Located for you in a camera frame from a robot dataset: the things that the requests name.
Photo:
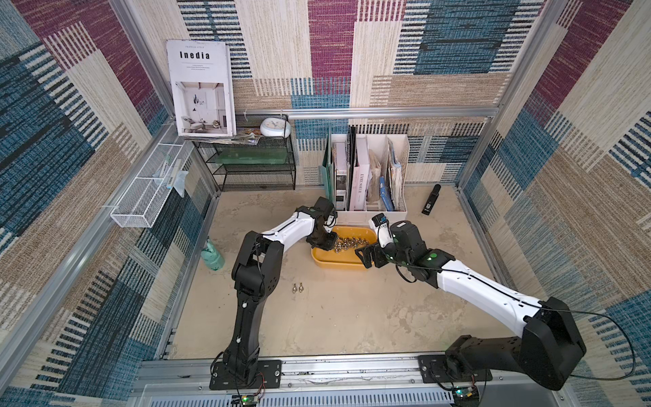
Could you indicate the white wire wall basket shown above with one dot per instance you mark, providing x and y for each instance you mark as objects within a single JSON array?
[{"x": 142, "y": 202}]

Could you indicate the white round alarm clock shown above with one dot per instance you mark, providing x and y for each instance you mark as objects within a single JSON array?
[{"x": 275, "y": 127}]

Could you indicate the yellow oval storage tray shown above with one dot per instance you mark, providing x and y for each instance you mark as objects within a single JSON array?
[{"x": 346, "y": 260}]

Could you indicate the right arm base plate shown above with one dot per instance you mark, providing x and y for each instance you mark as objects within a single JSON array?
[{"x": 438, "y": 368}]

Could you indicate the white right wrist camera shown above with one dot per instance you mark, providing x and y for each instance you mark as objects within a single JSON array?
[{"x": 380, "y": 225}]

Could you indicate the green spray bottle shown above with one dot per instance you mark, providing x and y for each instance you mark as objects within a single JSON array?
[{"x": 211, "y": 257}]

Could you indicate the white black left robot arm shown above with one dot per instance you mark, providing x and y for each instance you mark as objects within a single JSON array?
[{"x": 256, "y": 274}]

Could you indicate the black stapler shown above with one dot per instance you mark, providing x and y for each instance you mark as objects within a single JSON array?
[{"x": 431, "y": 200}]

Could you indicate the white pink book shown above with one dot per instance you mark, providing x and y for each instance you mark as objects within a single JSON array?
[{"x": 361, "y": 175}]

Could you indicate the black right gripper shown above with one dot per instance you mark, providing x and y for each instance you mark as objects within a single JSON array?
[{"x": 376, "y": 255}]

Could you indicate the white Inedia magazine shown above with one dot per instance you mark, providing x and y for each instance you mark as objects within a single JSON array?
[{"x": 201, "y": 85}]

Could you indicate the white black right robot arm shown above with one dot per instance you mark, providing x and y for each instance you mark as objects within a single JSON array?
[{"x": 545, "y": 343}]

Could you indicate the white perforated file organizer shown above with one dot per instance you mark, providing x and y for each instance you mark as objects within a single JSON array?
[{"x": 389, "y": 156}]

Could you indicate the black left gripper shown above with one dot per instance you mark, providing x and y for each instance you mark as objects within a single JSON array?
[{"x": 328, "y": 245}]

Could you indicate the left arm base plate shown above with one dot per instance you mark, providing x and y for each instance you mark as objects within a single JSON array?
[{"x": 265, "y": 374}]

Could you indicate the blue booklet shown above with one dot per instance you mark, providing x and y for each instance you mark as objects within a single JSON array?
[{"x": 385, "y": 195}]

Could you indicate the black wire mesh shelf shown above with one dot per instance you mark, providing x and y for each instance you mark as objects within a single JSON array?
[{"x": 249, "y": 161}]

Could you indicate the green folder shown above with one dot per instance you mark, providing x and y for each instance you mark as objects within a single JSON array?
[{"x": 326, "y": 171}]

